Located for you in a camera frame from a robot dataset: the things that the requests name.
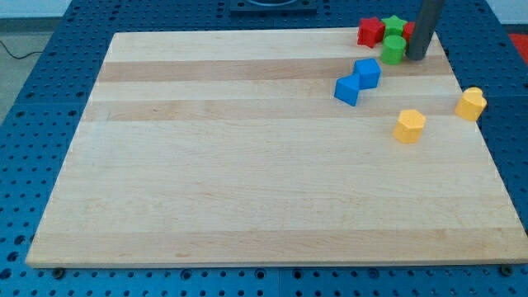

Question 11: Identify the blue cube block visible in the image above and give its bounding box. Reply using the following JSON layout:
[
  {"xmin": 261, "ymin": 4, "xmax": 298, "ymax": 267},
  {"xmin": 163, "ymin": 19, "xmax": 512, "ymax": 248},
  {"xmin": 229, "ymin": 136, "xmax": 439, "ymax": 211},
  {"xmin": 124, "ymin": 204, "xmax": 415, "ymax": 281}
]
[{"xmin": 353, "ymin": 58, "xmax": 381, "ymax": 90}]

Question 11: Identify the light wooden board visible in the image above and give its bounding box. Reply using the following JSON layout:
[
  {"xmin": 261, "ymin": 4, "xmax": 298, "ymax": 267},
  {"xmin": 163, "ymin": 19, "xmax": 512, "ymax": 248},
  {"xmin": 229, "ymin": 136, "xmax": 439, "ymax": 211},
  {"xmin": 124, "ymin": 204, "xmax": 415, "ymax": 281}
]
[{"xmin": 26, "ymin": 28, "xmax": 527, "ymax": 268}]

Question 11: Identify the blue triangular block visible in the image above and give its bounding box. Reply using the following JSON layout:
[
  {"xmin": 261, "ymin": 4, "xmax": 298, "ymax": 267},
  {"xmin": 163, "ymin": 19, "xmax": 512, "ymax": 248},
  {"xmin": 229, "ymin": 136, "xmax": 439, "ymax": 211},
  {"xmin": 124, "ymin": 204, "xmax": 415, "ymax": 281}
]
[{"xmin": 334, "ymin": 74, "xmax": 360, "ymax": 106}]

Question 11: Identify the yellow hexagon block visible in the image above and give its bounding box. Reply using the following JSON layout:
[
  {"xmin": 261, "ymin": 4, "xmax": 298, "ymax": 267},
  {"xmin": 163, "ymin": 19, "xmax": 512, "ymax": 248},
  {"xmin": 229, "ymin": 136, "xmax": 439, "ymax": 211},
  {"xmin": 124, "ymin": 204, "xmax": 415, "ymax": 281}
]
[{"xmin": 393, "ymin": 109, "xmax": 427, "ymax": 144}]

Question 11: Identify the red star block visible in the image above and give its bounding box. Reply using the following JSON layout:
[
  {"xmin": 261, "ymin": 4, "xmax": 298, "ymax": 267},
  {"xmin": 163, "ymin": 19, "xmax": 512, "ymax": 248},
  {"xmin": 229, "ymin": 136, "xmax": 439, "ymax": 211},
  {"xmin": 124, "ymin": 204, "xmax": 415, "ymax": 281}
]
[{"xmin": 357, "ymin": 17, "xmax": 385, "ymax": 48}]

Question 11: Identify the green cylinder block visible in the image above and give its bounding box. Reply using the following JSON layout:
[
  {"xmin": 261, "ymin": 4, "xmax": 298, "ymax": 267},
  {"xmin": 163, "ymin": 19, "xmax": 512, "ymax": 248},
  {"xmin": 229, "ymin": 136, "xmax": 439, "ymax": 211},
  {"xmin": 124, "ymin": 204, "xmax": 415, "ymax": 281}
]
[{"xmin": 380, "ymin": 35, "xmax": 407, "ymax": 65}]

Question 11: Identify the green star block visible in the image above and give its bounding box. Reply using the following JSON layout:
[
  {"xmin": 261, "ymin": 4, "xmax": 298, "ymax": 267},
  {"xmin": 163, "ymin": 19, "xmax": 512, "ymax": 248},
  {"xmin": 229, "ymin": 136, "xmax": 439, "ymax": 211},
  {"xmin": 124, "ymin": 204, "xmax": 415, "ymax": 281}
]
[{"xmin": 381, "ymin": 15, "xmax": 408, "ymax": 38}]

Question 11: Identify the red block behind rod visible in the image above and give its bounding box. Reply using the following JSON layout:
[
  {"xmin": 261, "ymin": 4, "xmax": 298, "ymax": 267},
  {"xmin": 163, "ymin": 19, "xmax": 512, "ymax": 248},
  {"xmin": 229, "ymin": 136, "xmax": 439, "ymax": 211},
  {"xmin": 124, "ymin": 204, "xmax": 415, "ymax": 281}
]
[{"xmin": 402, "ymin": 21, "xmax": 415, "ymax": 43}]

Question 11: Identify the yellow heart block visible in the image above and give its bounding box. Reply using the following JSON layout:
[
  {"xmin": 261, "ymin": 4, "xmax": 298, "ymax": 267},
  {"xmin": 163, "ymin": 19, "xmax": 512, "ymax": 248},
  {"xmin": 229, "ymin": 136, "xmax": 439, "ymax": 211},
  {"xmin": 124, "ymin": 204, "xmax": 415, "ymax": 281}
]
[{"xmin": 455, "ymin": 87, "xmax": 488, "ymax": 121}]

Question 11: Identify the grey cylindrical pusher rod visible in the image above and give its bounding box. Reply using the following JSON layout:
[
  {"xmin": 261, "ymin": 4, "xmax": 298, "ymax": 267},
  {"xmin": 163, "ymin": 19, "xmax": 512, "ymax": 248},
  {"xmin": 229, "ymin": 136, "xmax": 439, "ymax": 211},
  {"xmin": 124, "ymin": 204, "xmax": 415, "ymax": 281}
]
[{"xmin": 406, "ymin": 0, "xmax": 446, "ymax": 61}]

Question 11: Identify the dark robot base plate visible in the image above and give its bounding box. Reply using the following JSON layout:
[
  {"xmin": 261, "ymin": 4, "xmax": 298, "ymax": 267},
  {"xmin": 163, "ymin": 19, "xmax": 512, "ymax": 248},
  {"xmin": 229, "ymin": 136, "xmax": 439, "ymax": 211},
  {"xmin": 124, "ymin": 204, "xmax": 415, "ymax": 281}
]
[{"xmin": 229, "ymin": 0, "xmax": 318, "ymax": 14}]

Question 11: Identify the black cable on floor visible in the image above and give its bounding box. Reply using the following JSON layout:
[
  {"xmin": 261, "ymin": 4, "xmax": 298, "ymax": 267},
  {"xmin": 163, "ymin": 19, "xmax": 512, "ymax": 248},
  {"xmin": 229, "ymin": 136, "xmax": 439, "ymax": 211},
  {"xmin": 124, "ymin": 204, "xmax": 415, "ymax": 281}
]
[{"xmin": 0, "ymin": 40, "xmax": 44, "ymax": 60}]

